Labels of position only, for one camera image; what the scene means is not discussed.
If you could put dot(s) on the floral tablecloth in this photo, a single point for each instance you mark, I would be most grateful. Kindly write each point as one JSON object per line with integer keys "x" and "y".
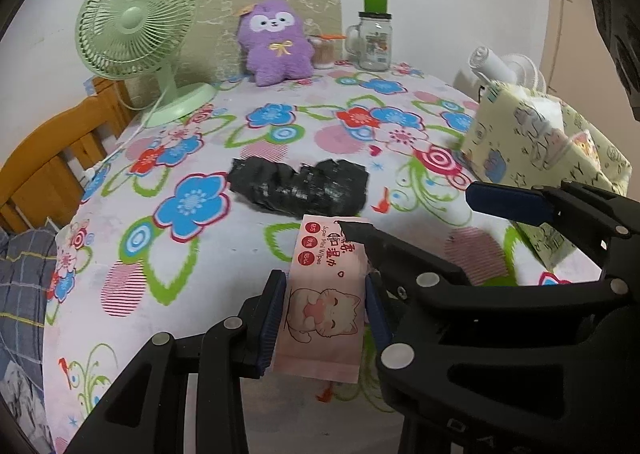
{"x": 210, "y": 244}

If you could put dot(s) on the yellow printed box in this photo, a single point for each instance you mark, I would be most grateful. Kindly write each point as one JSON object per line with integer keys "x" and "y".
{"x": 500, "y": 144}

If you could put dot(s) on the small jar with orange lid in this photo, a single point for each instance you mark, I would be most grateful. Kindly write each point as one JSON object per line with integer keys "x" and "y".
{"x": 324, "y": 54}

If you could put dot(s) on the grey plaid pillow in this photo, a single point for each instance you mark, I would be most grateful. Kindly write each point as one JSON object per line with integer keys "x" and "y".
{"x": 22, "y": 279}

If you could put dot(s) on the purple plush toy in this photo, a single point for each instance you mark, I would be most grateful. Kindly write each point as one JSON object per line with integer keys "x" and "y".
{"x": 275, "y": 59}

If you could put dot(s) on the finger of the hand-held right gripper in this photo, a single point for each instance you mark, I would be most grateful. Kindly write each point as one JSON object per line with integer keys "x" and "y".
{"x": 505, "y": 204}
{"x": 390, "y": 249}

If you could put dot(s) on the beige wooden door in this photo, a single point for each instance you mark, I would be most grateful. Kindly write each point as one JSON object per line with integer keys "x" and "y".
{"x": 565, "y": 9}

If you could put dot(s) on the cartoon print tissue pack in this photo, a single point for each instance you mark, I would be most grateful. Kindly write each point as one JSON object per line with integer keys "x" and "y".
{"x": 585, "y": 146}

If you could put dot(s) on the glass mug with green lid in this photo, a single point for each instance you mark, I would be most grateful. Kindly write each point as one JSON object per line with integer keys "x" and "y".
{"x": 375, "y": 46}

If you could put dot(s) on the dark cloth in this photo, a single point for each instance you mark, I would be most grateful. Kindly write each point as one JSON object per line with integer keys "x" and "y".
{"x": 620, "y": 34}

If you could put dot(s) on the white desk fan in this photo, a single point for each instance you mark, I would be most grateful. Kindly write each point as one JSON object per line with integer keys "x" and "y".
{"x": 487, "y": 61}

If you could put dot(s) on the green desk fan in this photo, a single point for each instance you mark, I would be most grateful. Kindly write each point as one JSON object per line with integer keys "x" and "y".
{"x": 132, "y": 19}

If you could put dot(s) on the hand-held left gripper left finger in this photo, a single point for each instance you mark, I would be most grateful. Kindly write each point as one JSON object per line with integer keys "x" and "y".
{"x": 265, "y": 329}

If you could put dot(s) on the pink wet wipes pack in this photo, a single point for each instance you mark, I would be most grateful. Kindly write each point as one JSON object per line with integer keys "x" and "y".
{"x": 320, "y": 304}

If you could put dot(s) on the black plastic bag roll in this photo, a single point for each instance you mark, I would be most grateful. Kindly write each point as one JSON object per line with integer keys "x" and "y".
{"x": 300, "y": 189}

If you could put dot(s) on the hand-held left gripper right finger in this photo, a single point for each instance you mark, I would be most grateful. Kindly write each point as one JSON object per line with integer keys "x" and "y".
{"x": 377, "y": 314}

